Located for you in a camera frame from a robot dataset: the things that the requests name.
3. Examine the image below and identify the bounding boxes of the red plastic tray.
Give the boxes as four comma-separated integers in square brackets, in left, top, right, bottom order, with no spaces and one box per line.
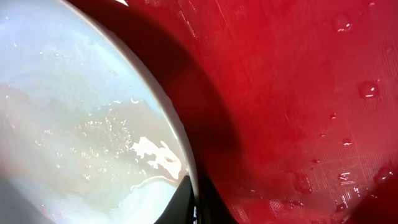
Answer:
[74,0,397,223]

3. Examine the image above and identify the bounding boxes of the light blue plate top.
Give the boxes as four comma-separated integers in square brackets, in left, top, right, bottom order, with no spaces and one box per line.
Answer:
[1,1,198,223]

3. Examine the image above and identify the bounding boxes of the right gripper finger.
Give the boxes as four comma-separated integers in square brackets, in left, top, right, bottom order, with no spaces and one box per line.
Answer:
[154,175,195,224]

